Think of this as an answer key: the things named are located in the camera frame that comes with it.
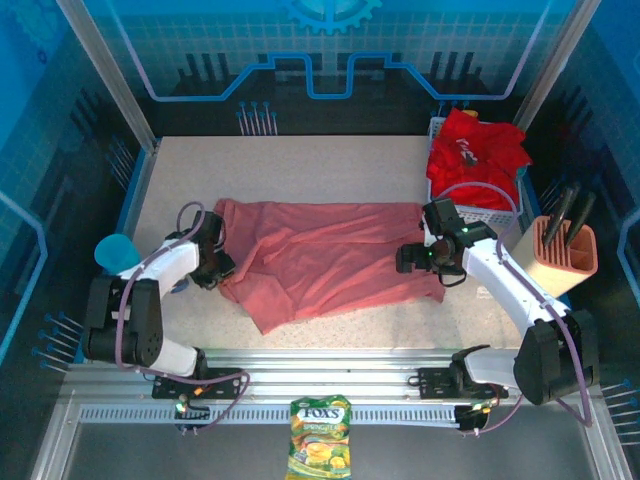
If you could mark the green candy bag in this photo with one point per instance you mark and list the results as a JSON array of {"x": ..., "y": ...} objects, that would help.
[{"x": 320, "y": 435}]

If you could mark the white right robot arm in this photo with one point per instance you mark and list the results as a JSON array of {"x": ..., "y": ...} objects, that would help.
[{"x": 505, "y": 280}]

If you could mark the aluminium frame rail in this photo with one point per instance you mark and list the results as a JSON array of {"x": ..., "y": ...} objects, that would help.
[{"x": 325, "y": 375}]

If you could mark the teal garment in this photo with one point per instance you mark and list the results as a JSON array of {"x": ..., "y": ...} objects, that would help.
[{"x": 521, "y": 171}]

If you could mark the yellow garment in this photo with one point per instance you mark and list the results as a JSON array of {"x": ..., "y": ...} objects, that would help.
[{"x": 470, "y": 113}]

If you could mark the teal plastic cup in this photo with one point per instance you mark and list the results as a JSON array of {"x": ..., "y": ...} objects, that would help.
[{"x": 116, "y": 252}]

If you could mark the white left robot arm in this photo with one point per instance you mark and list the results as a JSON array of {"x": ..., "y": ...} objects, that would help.
[{"x": 170, "y": 260}]

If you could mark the aluminium frame post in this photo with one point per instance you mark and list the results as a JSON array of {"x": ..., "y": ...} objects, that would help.
[
  {"x": 545, "y": 65},
  {"x": 110, "y": 75}
]

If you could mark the pink t-shirt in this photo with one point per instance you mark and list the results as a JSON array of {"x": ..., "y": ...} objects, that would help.
[{"x": 325, "y": 250}]

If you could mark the red t-shirt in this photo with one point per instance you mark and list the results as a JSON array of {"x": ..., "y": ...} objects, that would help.
[{"x": 475, "y": 170}]

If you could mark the white perforated plastic basket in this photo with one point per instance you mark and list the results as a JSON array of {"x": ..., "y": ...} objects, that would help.
[{"x": 480, "y": 215}]

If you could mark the beige and pink knife block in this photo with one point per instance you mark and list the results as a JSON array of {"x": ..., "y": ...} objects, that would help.
[{"x": 555, "y": 265}]

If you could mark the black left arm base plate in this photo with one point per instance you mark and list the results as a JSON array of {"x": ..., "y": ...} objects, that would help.
[{"x": 222, "y": 382}]

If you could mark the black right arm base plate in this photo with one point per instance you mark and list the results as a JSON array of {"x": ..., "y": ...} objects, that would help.
[{"x": 435, "y": 382}]

